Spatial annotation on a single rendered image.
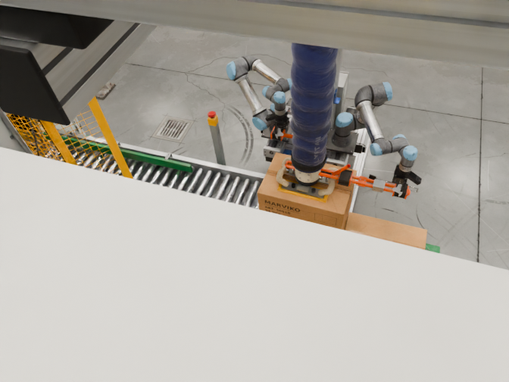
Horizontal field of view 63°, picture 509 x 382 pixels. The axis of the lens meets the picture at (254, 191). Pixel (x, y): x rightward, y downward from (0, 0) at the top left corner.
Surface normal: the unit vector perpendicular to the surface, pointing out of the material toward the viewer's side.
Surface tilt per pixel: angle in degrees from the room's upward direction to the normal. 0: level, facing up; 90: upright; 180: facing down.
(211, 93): 0
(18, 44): 0
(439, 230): 0
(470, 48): 90
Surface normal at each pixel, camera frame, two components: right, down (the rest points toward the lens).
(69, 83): 0.94, 0.22
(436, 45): -0.33, 0.75
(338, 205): -0.07, -0.62
